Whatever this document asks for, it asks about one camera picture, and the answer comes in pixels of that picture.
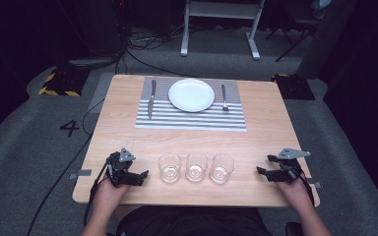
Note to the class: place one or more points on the silver table knife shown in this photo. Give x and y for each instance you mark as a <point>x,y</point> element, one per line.
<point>151,98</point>

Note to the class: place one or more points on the black tripod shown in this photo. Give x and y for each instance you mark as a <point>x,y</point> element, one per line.
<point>292,39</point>

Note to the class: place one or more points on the white metal stand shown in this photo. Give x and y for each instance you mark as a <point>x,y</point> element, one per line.
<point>220,10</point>

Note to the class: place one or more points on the black yellow striped base plate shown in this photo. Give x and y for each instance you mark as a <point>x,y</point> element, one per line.
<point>62,83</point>

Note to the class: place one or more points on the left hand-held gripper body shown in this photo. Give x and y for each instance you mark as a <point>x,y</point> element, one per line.
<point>120,165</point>

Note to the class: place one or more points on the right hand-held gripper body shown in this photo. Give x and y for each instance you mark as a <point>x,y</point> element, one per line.
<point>288,165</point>

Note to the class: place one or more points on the person's left hand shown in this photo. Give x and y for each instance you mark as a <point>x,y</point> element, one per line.
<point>109,193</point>

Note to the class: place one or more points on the person's black shorts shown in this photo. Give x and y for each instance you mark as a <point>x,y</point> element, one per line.
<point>193,223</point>

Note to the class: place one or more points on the white round plate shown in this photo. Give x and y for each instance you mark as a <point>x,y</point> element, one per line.
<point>191,95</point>

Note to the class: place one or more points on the silver fork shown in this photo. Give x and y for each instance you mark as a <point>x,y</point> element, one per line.
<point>224,96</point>

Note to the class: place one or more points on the clear drinking glass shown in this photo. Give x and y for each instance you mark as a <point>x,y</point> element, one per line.
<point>222,171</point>
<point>169,170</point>
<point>196,168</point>

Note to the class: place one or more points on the grey striped placemat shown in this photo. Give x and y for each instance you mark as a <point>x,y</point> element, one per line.
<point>190,119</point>

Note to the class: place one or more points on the person's right hand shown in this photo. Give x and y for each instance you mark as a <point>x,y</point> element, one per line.
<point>294,192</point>

